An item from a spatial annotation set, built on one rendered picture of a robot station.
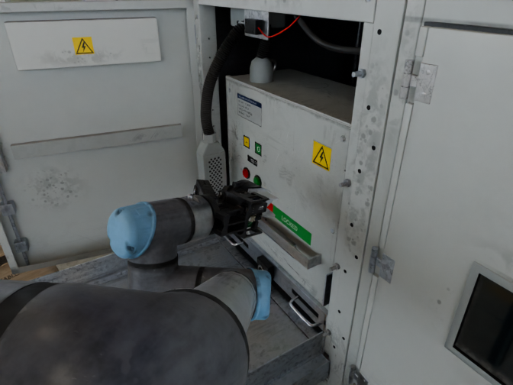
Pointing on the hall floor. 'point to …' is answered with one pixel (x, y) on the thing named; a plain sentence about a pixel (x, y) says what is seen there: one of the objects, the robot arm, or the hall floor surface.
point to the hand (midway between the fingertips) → (266, 197)
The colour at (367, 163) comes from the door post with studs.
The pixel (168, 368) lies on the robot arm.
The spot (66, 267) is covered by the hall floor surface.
